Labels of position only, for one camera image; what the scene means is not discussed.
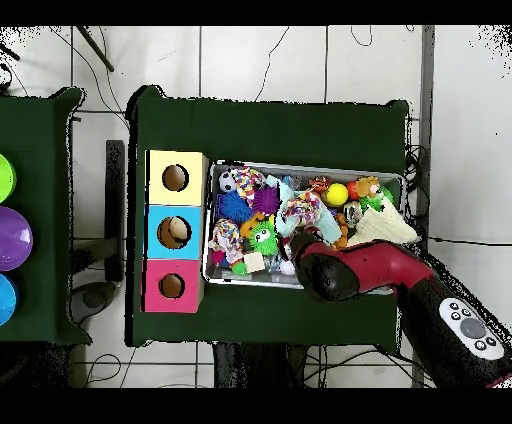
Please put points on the green spiky ball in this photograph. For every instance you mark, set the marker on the green spiky ball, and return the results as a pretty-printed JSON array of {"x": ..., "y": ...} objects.
[{"x": 262, "y": 238}]

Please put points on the colourful patterned cloth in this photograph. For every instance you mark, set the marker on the colourful patterned cloth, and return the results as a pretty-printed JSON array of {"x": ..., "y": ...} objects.
[
  {"x": 226, "y": 238},
  {"x": 302, "y": 210},
  {"x": 248, "y": 184}
]

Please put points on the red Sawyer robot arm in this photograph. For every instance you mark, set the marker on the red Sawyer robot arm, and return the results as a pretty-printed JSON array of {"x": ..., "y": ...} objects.
[{"x": 384, "y": 268}]

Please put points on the shallow clear mesh bin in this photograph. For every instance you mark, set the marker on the shallow clear mesh bin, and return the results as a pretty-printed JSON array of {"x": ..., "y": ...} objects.
[{"x": 240, "y": 164}]

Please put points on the wooden three-hole box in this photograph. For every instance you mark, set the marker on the wooden three-hole box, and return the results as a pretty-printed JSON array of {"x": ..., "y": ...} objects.
[{"x": 174, "y": 206}]

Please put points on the purple spiky ball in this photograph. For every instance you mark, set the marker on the purple spiky ball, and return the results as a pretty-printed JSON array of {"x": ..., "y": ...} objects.
[{"x": 267, "y": 200}]

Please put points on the blue spiky ball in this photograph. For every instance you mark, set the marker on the blue spiky ball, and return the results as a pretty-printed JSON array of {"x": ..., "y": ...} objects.
[{"x": 234, "y": 206}]

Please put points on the small soccer ball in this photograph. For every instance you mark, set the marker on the small soccer ball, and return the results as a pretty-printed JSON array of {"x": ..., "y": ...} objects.
[{"x": 228, "y": 181}]

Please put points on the mint green cloth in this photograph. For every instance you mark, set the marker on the mint green cloth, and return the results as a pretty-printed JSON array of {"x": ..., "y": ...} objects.
[{"x": 330, "y": 226}]

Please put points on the yellow ball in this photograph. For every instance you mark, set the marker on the yellow ball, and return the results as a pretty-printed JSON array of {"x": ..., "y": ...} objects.
[{"x": 337, "y": 194}]

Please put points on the dark green table cloth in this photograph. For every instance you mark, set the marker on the dark green table cloth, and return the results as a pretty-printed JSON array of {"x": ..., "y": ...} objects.
[
  {"x": 264, "y": 128},
  {"x": 48, "y": 200}
]

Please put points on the brown plush bear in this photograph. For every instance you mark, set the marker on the brown plush bear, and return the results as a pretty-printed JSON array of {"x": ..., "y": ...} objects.
[{"x": 368, "y": 188}]

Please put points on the cream yellow cloth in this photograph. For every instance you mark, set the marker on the cream yellow cloth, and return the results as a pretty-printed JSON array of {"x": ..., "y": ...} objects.
[{"x": 388, "y": 226}]

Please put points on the black flat bar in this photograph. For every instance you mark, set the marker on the black flat bar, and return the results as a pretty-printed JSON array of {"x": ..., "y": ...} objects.
[{"x": 115, "y": 208}]

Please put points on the grey round base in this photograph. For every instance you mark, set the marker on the grey round base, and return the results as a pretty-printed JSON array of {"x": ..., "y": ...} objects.
[{"x": 94, "y": 300}]

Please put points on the black rod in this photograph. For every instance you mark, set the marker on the black rod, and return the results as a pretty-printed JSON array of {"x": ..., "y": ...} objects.
[{"x": 94, "y": 48}]

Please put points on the purple plastic bowl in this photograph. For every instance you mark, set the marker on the purple plastic bowl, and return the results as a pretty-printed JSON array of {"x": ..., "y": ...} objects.
[{"x": 12, "y": 238}]

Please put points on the green plastic bowl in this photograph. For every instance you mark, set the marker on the green plastic bowl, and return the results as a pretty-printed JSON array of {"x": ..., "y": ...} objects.
[{"x": 5, "y": 178}]

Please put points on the blue plastic bowl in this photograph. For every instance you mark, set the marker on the blue plastic bowl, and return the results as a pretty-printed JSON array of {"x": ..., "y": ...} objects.
[{"x": 6, "y": 300}]

